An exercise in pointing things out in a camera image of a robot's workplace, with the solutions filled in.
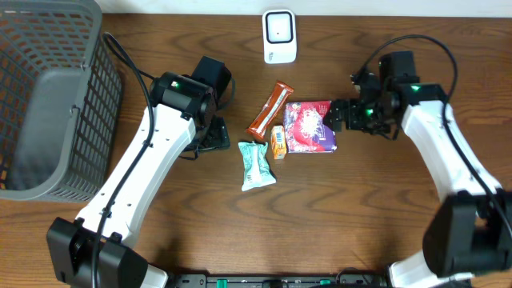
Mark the mint green wipes packet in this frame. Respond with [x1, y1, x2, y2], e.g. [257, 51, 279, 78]
[238, 142, 277, 192]

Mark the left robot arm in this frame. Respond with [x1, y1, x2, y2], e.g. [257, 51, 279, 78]
[46, 56, 234, 287]

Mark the grey plastic mesh basket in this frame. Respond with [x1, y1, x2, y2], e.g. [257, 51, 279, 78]
[1, 1, 122, 202]

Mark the purple pink floral pack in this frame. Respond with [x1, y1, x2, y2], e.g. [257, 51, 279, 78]
[283, 101, 337, 154]

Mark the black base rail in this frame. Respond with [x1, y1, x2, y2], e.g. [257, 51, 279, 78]
[166, 271, 390, 288]

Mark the orange snack bar wrapper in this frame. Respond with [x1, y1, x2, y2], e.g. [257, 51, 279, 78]
[246, 81, 294, 141]

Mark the small orange carton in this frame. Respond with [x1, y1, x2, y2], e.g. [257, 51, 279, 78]
[271, 125, 287, 160]

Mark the white barcode scanner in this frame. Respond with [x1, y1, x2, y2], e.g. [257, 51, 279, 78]
[262, 9, 298, 64]

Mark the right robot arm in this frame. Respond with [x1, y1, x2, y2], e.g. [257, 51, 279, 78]
[324, 51, 511, 287]

